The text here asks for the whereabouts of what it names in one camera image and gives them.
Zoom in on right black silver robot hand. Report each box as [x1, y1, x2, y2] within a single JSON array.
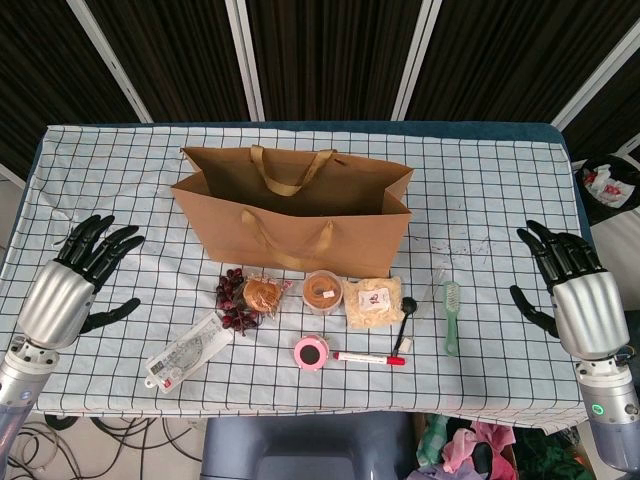
[[509, 219, 632, 361]]

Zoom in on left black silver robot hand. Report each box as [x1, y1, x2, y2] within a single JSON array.
[[14, 214, 146, 350]]

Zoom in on dark red grape bunch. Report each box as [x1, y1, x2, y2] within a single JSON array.
[[215, 268, 261, 332]]

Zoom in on round pastry bun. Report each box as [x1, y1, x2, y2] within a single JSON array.
[[238, 275, 294, 321]]

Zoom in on clear bag of beige flakes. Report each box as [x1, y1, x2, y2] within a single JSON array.
[[342, 277, 405, 330]]

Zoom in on pink round tape measure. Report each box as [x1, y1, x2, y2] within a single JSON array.
[[292, 333, 331, 373]]

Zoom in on clear jar of rubber bands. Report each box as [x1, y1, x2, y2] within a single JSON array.
[[301, 269, 346, 316]]

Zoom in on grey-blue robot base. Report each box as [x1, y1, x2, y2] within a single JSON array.
[[200, 412, 416, 480]]

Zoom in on brown paper bag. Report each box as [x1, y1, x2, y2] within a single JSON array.
[[170, 144, 415, 279]]

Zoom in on white black checkered tablecloth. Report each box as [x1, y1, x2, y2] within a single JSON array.
[[0, 123, 624, 431]]

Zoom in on packaged ruler set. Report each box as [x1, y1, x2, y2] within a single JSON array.
[[144, 312, 235, 395]]

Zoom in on dark green cloth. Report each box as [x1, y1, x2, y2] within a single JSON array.
[[514, 427, 599, 480]]

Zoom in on black plastic spoon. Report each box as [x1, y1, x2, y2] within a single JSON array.
[[392, 296, 419, 354]]

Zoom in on clear test tube with cork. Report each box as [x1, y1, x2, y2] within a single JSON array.
[[398, 267, 447, 354]]

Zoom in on pink cloth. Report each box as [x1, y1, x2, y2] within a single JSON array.
[[442, 422, 516, 474]]

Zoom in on light green patterned cloth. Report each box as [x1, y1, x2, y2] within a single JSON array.
[[417, 413, 451, 466]]

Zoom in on red white marker pen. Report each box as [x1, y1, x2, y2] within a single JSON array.
[[333, 350, 407, 367]]

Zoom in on green handled brush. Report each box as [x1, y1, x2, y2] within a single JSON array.
[[442, 280, 462, 357]]

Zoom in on black floor cables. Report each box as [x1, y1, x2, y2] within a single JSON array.
[[0, 412, 206, 480]]

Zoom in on white partition post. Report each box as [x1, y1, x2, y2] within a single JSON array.
[[392, 0, 444, 122], [549, 19, 640, 129], [224, 0, 266, 122], [74, 0, 154, 124]]

